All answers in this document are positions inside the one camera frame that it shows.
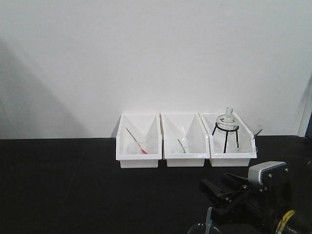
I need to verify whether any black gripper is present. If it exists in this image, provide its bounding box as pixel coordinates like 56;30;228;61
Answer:
199;173;292;234

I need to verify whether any translucent plastic pipette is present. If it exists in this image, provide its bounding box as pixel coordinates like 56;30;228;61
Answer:
205;207;213;234

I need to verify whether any clear glass beaker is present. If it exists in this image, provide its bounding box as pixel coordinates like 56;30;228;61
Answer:
187;223;222;234

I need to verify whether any right white storage bin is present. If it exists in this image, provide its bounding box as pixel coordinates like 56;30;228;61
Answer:
199;113;257;167

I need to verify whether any white storage bin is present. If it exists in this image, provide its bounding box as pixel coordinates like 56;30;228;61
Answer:
116;114;162;169
199;113;257;167
161;113;210;167

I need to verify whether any green tipped pipette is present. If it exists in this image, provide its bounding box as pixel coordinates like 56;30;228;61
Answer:
177;139;186;154

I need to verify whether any middle white storage bin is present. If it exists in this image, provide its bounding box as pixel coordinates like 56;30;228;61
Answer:
161;113;210;167

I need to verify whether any small beaker in middle bin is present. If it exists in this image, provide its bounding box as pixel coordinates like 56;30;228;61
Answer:
178;126;192;149

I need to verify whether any small beaker in bin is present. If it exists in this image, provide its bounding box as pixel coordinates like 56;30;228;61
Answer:
136;135;150;144
178;126;192;149

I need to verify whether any glass flask on tripod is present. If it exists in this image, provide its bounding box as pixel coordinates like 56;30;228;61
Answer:
216;107;239;135

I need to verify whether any red tipped pipette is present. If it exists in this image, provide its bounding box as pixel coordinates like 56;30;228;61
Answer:
126;127;148;155

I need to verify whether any small beaker in left bin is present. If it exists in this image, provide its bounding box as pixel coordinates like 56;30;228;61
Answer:
136;135;150;144

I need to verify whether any left white storage bin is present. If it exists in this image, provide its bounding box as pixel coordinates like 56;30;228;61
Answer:
116;114;162;169

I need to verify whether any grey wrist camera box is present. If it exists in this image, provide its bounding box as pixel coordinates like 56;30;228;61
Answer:
248;161;290;188

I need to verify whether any black wire tripod stand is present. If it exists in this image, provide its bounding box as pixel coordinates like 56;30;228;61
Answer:
212;122;239;153

